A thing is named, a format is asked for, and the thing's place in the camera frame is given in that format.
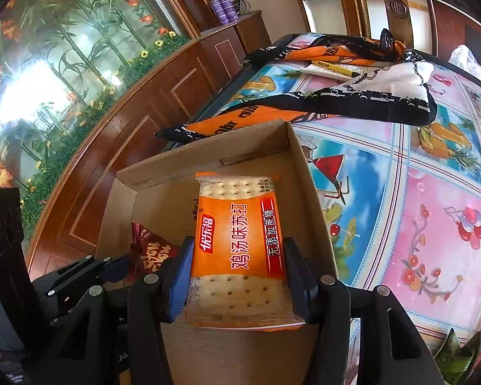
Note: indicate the yellow pen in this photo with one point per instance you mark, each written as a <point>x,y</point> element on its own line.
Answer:
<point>332,67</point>

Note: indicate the crinkled green snack packet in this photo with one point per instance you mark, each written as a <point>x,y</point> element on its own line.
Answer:
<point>453,359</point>

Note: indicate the wooden chair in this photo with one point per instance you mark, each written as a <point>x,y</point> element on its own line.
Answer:
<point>395,6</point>

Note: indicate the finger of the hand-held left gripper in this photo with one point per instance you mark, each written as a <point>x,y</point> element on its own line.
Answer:
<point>116,270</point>
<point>64,270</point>

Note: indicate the orange cracker packet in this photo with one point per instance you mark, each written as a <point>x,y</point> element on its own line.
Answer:
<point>232,248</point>

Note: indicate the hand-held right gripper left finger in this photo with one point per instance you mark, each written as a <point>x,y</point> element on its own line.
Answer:
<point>178,284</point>

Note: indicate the large white plastic bag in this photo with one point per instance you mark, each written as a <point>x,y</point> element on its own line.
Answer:
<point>467,60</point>

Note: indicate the printed tablecloth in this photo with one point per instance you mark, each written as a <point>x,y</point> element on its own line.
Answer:
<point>425,208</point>

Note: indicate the cardboard box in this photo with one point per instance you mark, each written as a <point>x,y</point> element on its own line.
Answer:
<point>164,192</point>

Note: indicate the flower wall mural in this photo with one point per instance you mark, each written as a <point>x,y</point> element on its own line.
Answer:
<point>64,68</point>

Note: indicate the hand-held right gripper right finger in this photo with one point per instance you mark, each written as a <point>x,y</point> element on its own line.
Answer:
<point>300,284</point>

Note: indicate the purple spray can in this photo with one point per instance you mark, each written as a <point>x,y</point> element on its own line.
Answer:
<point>229,8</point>
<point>217,12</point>

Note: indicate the black orange printed scarf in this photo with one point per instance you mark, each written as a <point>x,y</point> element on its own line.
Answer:
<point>364,100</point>

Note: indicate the red candy packet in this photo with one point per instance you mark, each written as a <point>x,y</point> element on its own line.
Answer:
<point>152,254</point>

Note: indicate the wooden cabinet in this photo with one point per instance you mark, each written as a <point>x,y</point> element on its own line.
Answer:
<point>144,100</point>

